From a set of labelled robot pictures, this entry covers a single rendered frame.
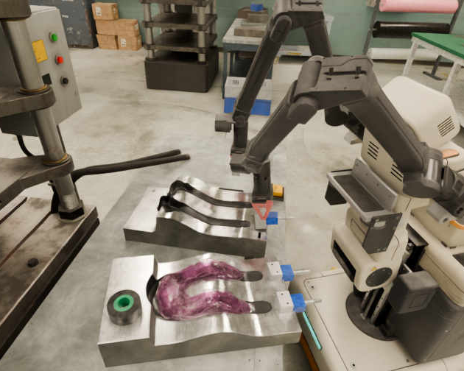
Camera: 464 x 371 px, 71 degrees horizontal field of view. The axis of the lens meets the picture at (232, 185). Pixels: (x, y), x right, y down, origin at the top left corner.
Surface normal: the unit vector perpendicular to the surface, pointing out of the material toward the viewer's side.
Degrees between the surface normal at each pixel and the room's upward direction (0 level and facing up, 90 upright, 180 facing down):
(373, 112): 126
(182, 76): 90
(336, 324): 0
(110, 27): 87
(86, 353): 0
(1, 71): 90
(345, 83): 38
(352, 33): 90
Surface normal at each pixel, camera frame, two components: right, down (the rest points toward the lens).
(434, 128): 0.23, 0.56
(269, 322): 0.04, -0.82
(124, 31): -0.11, 0.51
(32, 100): 0.70, 0.43
